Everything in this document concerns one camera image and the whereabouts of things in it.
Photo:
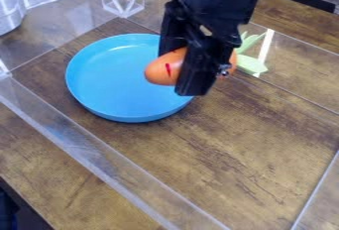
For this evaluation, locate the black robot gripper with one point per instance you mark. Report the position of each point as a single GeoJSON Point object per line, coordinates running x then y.
{"type": "Point", "coordinates": [210, 57]}

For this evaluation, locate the orange toy carrot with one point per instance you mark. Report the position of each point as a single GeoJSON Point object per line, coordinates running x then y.
{"type": "Point", "coordinates": [162, 70]}

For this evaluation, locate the blue round tray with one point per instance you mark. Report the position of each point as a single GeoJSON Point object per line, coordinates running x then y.
{"type": "Point", "coordinates": [104, 79]}

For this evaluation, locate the clear acrylic enclosure wall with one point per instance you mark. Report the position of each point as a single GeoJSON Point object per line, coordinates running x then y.
{"type": "Point", "coordinates": [244, 161]}

